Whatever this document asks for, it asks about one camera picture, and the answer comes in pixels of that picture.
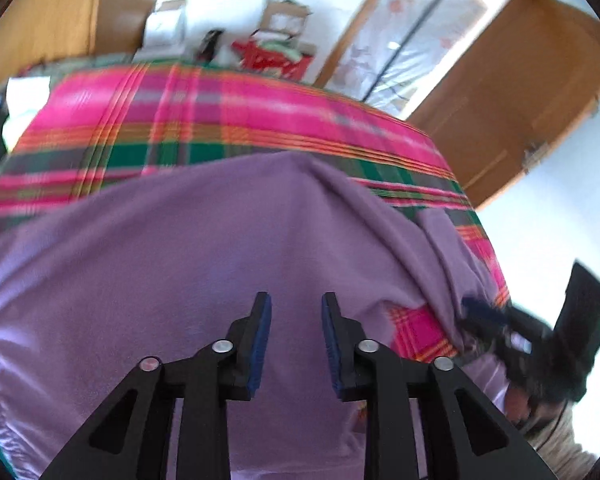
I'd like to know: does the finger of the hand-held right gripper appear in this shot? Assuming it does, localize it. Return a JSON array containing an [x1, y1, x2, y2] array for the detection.
[[462, 329, 512, 358], [461, 297, 516, 329]]

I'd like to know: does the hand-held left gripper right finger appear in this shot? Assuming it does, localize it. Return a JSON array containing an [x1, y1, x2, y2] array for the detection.
[[321, 291, 556, 480]]

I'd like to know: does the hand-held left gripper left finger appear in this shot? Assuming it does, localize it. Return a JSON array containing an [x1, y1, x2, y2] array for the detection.
[[40, 291, 273, 480]]

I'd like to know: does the purple fleece sweater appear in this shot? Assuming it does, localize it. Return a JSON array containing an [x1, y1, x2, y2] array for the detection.
[[0, 152, 511, 480]]

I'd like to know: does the person's right hand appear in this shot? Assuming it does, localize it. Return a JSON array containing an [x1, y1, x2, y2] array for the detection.
[[505, 390, 534, 426]]

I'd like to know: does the wooden door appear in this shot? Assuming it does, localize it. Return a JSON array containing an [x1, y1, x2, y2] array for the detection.
[[410, 0, 600, 211]]

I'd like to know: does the pink plaid bed sheet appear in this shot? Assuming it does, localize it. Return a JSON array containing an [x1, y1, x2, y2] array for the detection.
[[0, 60, 511, 363]]

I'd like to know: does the red box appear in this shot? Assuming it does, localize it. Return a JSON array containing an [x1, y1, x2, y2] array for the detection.
[[230, 37, 313, 81]]

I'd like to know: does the clear plastic door curtain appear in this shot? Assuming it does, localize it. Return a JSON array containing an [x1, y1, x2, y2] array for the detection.
[[325, 0, 518, 121]]

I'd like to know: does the black pole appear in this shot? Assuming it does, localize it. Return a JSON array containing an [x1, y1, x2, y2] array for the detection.
[[365, 0, 473, 101]]

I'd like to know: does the small black object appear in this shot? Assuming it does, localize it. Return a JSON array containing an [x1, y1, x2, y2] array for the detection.
[[197, 30, 226, 61]]

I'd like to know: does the cardboard box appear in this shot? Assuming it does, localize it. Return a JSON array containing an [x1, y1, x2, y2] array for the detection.
[[260, 0, 313, 41]]

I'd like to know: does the white open box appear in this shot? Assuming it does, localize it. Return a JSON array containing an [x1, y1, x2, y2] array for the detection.
[[142, 0, 188, 51]]

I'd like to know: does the white paper sheet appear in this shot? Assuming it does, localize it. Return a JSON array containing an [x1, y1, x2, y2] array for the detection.
[[5, 77, 51, 126]]

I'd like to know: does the wooden wardrobe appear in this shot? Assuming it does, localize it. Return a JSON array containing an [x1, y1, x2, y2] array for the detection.
[[0, 0, 173, 91]]

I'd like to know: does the metal door handle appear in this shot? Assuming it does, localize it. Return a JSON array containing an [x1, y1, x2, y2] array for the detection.
[[522, 142, 548, 171]]

